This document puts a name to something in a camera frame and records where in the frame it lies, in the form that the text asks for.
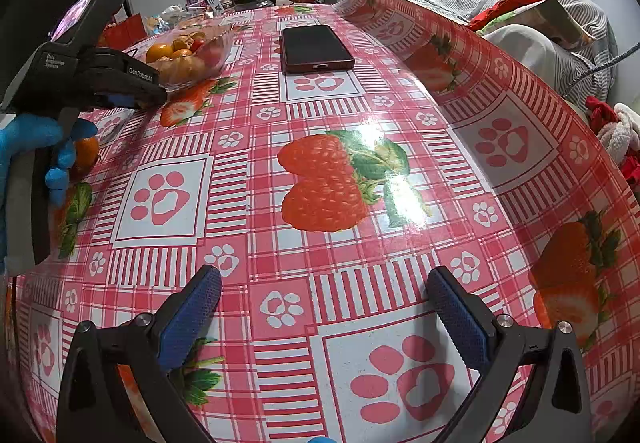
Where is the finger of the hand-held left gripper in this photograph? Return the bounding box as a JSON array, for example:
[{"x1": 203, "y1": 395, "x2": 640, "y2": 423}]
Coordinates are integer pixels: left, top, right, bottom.
[{"x1": 80, "y1": 50, "x2": 168, "y2": 110}]

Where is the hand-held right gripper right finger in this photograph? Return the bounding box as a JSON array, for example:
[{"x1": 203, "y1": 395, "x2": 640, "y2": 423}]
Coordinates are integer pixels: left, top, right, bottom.
[{"x1": 426, "y1": 266, "x2": 593, "y2": 443}]

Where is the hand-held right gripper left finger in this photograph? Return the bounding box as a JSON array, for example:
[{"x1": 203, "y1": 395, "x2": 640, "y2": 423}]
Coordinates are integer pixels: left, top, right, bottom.
[{"x1": 56, "y1": 265, "x2": 222, "y2": 443}]

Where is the clear glass bowl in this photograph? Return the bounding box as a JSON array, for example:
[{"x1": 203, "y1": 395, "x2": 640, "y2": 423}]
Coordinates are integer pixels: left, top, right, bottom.
[{"x1": 145, "y1": 20, "x2": 235, "y2": 91}]

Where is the person's left hand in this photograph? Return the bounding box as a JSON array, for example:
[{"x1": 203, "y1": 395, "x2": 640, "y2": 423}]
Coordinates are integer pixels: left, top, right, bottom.
[{"x1": 0, "y1": 116, "x2": 98, "y2": 264}]

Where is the stack of red gift boxes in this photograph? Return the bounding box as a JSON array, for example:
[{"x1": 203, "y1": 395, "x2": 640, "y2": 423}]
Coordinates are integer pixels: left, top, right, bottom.
[{"x1": 100, "y1": 16, "x2": 147, "y2": 49}]

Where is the clear plastic bag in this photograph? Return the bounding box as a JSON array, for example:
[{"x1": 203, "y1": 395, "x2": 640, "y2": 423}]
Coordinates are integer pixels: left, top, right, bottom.
[{"x1": 145, "y1": 6, "x2": 203, "y2": 31}]

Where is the pink checked printed tablecloth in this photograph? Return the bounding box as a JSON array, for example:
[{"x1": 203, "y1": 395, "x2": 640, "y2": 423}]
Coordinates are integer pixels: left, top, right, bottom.
[{"x1": 0, "y1": 0, "x2": 640, "y2": 443}]

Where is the dark red smartphone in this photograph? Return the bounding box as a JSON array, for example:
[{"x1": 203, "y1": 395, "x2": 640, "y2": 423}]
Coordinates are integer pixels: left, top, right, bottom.
[{"x1": 280, "y1": 24, "x2": 356, "y2": 75}]

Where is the red white plush toy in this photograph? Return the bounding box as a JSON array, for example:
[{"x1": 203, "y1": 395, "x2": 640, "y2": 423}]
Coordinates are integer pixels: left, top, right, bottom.
[{"x1": 585, "y1": 96, "x2": 640, "y2": 184}]

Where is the white pillow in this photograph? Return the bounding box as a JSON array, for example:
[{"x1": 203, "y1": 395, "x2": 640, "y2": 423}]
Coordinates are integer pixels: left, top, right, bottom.
[{"x1": 482, "y1": 26, "x2": 586, "y2": 89}]

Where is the open magazine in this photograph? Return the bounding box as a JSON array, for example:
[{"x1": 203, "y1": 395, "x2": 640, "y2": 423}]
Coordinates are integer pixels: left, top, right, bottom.
[{"x1": 492, "y1": 0, "x2": 597, "y2": 48}]

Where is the grey braided cable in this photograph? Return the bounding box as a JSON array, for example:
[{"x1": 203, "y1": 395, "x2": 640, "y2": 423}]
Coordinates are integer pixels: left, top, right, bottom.
[{"x1": 565, "y1": 40, "x2": 640, "y2": 96}]

